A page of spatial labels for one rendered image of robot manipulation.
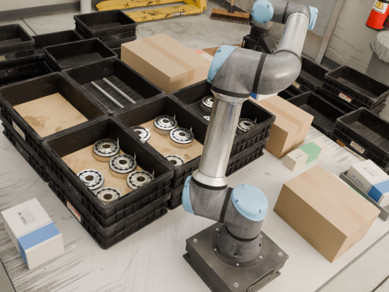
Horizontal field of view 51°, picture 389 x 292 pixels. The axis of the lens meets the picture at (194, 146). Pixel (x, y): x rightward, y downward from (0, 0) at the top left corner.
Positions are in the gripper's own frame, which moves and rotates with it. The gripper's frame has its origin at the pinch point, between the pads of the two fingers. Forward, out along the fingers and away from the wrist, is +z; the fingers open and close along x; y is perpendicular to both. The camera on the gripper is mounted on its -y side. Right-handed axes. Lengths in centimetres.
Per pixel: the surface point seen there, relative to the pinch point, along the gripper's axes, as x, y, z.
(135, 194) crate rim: 68, -19, 19
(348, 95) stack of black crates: -127, 16, 57
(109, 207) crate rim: 78, -20, 18
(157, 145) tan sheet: 41, 7, 28
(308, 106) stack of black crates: -114, 34, 73
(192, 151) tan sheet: 30.5, -2.8, 28.0
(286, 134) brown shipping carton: -13.6, -15.6, 26.5
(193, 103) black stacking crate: 7.8, 25.4, 28.0
